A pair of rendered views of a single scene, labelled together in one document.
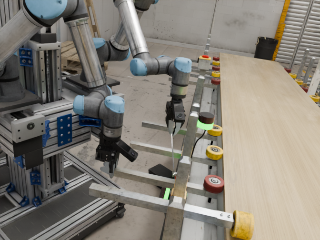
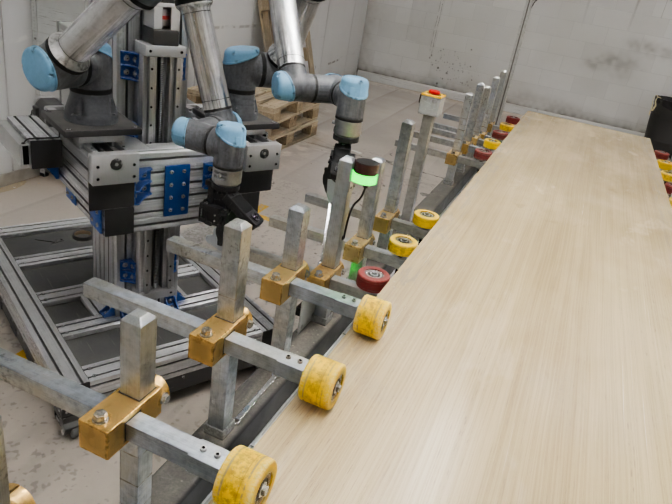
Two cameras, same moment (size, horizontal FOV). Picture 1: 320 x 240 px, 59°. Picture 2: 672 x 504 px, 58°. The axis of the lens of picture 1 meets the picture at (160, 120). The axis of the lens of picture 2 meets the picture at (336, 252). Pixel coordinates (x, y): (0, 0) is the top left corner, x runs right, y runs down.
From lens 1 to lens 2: 0.57 m
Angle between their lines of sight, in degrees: 10
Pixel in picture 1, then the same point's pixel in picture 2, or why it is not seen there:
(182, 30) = (489, 72)
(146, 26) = (416, 60)
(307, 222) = (496, 344)
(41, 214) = not seen: hidden behind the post
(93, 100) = (200, 125)
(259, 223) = (412, 329)
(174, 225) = (231, 254)
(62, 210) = (164, 334)
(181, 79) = (347, 109)
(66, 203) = not seen: hidden behind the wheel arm
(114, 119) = (226, 156)
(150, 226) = not seen: hidden behind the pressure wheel
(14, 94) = (100, 115)
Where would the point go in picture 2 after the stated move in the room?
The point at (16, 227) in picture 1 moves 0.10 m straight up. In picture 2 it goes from (87, 343) to (87, 320)
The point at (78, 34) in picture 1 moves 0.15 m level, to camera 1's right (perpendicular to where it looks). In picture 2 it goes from (192, 25) to (247, 36)
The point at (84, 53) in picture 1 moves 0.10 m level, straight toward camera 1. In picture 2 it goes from (199, 55) to (192, 60)
